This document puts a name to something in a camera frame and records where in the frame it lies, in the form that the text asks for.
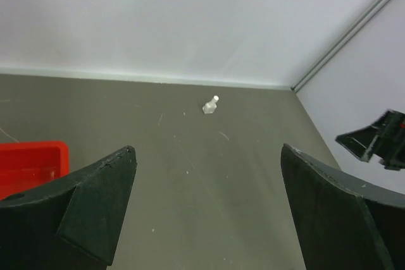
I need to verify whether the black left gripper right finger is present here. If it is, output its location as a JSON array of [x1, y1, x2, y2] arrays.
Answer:
[[281, 144, 404, 269]]

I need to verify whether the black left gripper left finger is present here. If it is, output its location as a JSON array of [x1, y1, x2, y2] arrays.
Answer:
[[1, 145, 137, 269]]

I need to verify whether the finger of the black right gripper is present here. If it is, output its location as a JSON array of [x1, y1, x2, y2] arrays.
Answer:
[[335, 109, 404, 169]]

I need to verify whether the white nail polish bottle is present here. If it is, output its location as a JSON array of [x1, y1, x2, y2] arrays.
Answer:
[[202, 95, 220, 114]]

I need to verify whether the red plastic bin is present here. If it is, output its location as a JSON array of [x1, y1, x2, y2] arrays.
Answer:
[[1, 141, 70, 199]]

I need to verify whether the aluminium corner post right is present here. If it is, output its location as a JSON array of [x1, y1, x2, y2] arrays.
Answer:
[[291, 0, 391, 93]]

